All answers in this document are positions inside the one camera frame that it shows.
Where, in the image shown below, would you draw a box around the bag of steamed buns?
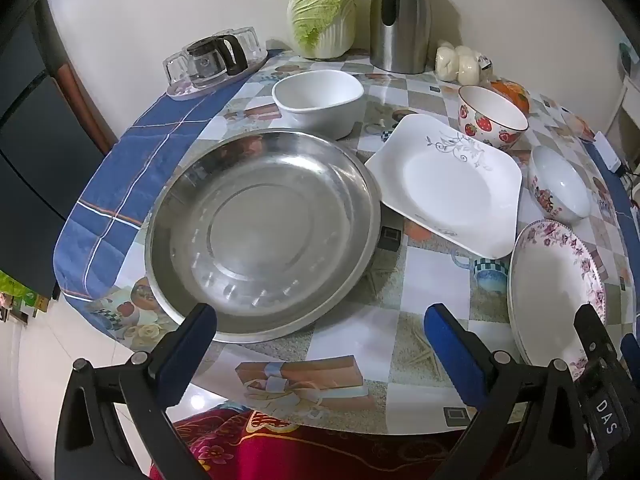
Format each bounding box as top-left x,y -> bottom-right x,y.
435,45 -> 493,85

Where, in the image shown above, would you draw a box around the printed checked tablecloth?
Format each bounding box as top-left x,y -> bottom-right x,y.
82,50 -> 636,433

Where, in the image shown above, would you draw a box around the stainless steel basin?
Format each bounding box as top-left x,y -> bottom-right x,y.
145,128 -> 383,345

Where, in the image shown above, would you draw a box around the stainless steel thermos jug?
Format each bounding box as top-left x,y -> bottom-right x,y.
370,0 -> 432,76

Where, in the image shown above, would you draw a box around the small floral bowl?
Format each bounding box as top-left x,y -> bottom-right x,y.
528,146 -> 592,223

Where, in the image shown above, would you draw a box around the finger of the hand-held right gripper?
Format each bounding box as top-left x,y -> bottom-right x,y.
620,332 -> 640,377
574,304 -> 620,376

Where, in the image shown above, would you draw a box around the white square plate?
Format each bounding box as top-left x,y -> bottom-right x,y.
364,113 -> 523,261

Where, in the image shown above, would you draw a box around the clear glass cup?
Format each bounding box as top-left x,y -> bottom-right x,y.
163,51 -> 194,90
235,26 -> 266,61

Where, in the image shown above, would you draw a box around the white square bowl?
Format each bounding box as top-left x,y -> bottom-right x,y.
271,70 -> 365,141

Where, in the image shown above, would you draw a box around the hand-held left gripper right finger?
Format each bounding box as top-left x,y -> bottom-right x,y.
423,302 -> 599,480

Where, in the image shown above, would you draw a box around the blue checked cloth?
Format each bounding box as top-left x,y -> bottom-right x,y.
52,49 -> 640,311

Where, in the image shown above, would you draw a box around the napa cabbage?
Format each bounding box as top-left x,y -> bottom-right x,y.
286,0 -> 358,59

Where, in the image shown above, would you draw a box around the white cabinet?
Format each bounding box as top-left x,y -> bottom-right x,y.
600,40 -> 640,143

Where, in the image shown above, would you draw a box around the orange snack packet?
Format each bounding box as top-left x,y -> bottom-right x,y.
487,79 -> 531,113

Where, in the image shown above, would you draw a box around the dark door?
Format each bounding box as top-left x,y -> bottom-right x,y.
0,0 -> 118,301

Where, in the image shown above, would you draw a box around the strawberry print bowl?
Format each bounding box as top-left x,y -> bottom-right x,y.
457,85 -> 529,152

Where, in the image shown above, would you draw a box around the white power adapter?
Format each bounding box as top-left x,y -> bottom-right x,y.
595,130 -> 624,172

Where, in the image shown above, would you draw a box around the clear glass tray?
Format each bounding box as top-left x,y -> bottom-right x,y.
162,50 -> 271,100

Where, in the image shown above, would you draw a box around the glass coffee pot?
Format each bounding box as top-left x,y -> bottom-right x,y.
186,35 -> 248,87

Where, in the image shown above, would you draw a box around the colourful packets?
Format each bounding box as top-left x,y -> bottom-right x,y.
0,270 -> 51,322

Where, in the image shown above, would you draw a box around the round floral plate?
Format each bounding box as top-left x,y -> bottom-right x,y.
507,220 -> 607,381

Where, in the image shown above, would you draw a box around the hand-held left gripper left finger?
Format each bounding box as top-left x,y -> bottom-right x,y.
54,302 -> 218,480

